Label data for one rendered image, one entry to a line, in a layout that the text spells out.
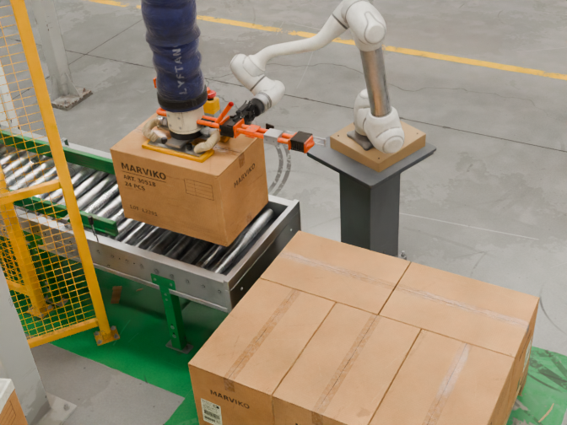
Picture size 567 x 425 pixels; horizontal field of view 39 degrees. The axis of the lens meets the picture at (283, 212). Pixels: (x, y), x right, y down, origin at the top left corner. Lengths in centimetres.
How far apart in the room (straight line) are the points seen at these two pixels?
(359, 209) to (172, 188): 112
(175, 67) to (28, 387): 161
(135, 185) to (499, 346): 180
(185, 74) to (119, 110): 301
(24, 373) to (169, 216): 97
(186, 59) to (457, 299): 158
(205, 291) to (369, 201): 103
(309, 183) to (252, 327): 200
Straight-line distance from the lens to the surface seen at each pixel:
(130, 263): 398
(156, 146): 372
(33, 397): 396
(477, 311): 357
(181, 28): 341
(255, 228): 402
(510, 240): 487
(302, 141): 337
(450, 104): 622
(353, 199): 431
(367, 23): 350
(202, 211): 366
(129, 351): 427
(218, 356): 338
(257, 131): 352
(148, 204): 385
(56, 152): 368
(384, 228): 442
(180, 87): 352
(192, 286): 380
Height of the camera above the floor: 296
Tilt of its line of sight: 36 degrees down
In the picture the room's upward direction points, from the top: 4 degrees counter-clockwise
